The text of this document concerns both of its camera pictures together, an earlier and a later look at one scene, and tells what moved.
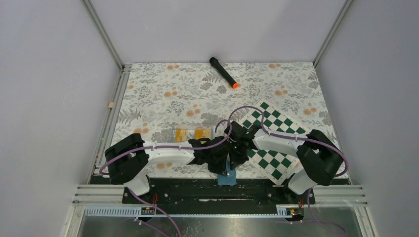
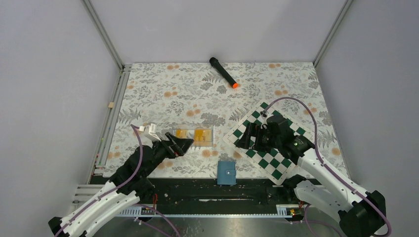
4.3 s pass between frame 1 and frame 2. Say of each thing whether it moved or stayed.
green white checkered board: stayed
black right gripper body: moved
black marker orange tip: stayed
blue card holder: stayed
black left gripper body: moved
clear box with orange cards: stayed
